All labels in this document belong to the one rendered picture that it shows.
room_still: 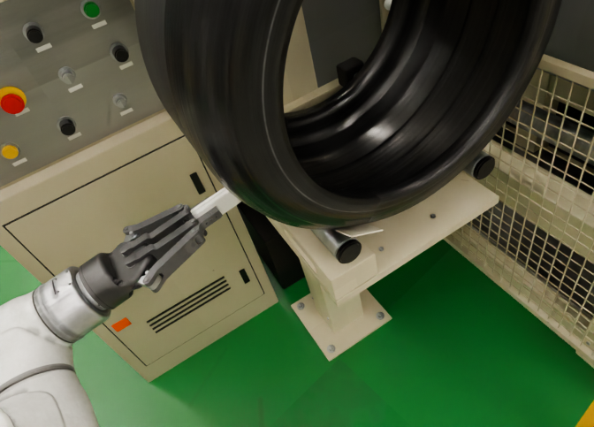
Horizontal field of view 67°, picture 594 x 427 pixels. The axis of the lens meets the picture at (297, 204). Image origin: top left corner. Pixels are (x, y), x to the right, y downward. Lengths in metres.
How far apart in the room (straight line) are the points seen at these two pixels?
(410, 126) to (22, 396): 0.71
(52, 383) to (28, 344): 0.06
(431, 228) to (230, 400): 1.03
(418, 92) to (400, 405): 0.99
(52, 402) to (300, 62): 0.70
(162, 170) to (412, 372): 1.00
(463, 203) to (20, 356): 0.74
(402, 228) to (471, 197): 0.15
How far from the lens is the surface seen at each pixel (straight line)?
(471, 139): 0.73
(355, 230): 0.69
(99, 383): 1.92
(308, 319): 1.69
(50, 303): 0.66
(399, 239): 0.84
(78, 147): 1.19
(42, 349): 0.67
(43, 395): 0.63
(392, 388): 1.57
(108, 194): 1.21
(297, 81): 0.95
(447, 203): 0.89
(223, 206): 0.65
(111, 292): 0.65
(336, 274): 0.73
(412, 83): 0.92
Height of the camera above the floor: 1.46
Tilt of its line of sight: 44 degrees down
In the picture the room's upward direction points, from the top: 17 degrees counter-clockwise
